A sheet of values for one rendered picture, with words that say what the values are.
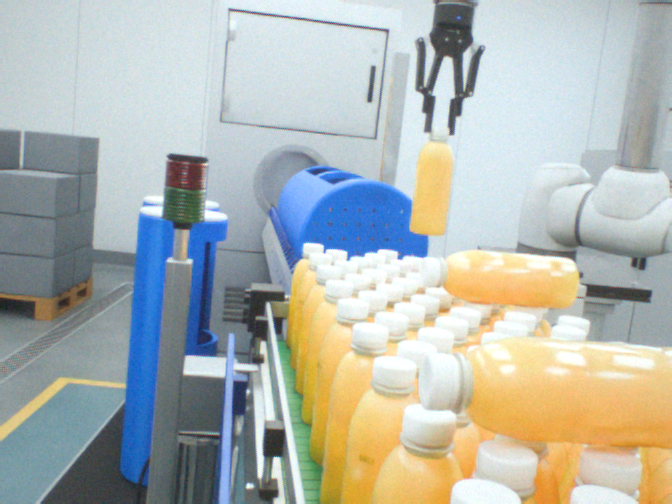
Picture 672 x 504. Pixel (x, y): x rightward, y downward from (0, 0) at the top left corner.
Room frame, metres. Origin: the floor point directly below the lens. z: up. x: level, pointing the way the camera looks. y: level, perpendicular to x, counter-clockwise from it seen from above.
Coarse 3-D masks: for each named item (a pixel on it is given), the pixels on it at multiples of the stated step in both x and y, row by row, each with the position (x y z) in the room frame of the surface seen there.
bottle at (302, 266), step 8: (304, 256) 1.39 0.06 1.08; (304, 264) 1.38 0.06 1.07; (296, 272) 1.38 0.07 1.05; (304, 272) 1.37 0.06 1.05; (296, 280) 1.38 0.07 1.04; (296, 288) 1.38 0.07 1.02; (288, 320) 1.39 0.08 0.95; (288, 328) 1.39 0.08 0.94; (288, 336) 1.38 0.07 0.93; (288, 344) 1.38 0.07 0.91
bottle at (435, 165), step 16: (432, 144) 1.41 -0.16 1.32; (432, 160) 1.40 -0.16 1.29; (448, 160) 1.41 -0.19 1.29; (416, 176) 1.43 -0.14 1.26; (432, 176) 1.40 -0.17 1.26; (448, 176) 1.41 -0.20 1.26; (416, 192) 1.42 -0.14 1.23; (432, 192) 1.40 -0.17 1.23; (448, 192) 1.42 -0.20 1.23; (416, 208) 1.42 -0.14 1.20; (432, 208) 1.40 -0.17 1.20; (416, 224) 1.41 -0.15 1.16; (432, 224) 1.40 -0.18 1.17
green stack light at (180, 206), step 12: (168, 192) 1.09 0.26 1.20; (180, 192) 1.08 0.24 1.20; (192, 192) 1.08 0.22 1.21; (204, 192) 1.10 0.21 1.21; (168, 204) 1.08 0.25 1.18; (180, 204) 1.08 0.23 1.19; (192, 204) 1.08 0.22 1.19; (204, 204) 1.11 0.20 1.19; (168, 216) 1.08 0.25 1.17; (180, 216) 1.08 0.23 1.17; (192, 216) 1.08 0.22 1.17; (204, 216) 1.11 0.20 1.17
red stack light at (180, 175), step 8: (168, 160) 1.09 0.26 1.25; (168, 168) 1.09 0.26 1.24; (176, 168) 1.08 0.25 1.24; (184, 168) 1.08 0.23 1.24; (192, 168) 1.08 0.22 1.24; (200, 168) 1.09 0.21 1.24; (208, 168) 1.11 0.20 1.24; (168, 176) 1.09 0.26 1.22; (176, 176) 1.08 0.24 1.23; (184, 176) 1.08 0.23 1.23; (192, 176) 1.08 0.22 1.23; (200, 176) 1.09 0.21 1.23; (168, 184) 1.09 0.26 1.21; (176, 184) 1.08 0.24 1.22; (184, 184) 1.08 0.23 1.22; (192, 184) 1.08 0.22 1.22; (200, 184) 1.09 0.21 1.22
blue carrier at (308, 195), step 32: (288, 192) 2.19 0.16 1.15; (320, 192) 1.63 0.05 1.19; (352, 192) 1.57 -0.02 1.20; (384, 192) 1.58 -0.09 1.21; (288, 224) 1.91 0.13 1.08; (320, 224) 1.56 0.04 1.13; (352, 224) 1.57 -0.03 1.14; (384, 224) 1.58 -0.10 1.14; (352, 256) 1.57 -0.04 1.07; (416, 256) 1.59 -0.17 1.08
